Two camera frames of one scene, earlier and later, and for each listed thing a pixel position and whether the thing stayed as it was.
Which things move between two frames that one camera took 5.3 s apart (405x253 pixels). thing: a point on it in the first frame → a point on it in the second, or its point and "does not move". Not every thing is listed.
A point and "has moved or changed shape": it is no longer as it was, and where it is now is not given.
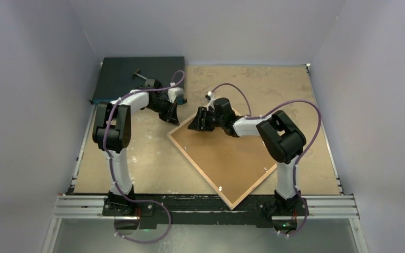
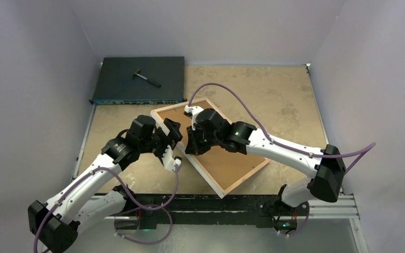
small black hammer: (136, 73) does not move
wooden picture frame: (233, 165) has moved or changed shape
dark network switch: (116, 75) does not move
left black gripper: (171, 116) → (173, 137)
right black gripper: (199, 124) → (194, 147)
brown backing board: (234, 165) has moved or changed shape
